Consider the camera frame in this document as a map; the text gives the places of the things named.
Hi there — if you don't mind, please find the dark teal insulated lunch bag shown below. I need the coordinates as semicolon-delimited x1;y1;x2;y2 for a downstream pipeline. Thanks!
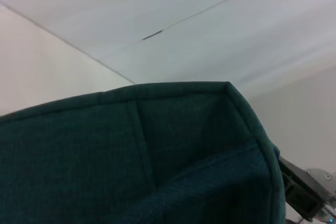
0;81;287;224

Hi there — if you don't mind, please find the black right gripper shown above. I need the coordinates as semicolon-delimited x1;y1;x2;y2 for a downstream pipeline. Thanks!
278;155;333;222

